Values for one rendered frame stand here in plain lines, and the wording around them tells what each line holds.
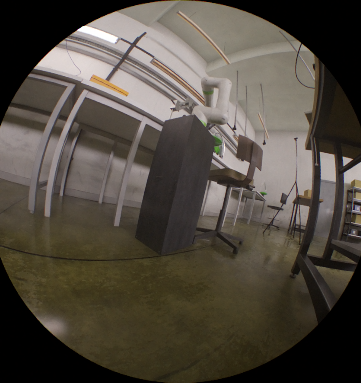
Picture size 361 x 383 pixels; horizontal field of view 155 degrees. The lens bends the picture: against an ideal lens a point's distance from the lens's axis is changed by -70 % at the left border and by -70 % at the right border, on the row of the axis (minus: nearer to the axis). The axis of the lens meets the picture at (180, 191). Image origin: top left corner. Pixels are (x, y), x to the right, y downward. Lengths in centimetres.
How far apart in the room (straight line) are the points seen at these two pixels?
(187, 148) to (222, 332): 77
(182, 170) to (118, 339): 69
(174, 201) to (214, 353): 63
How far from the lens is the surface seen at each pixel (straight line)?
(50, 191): 95
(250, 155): 110
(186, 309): 46
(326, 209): 607
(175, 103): 133
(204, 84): 133
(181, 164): 68
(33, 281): 49
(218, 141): 159
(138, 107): 105
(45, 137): 98
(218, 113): 103
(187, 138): 72
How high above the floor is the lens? 33
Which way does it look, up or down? 2 degrees up
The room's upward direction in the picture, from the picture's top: 13 degrees clockwise
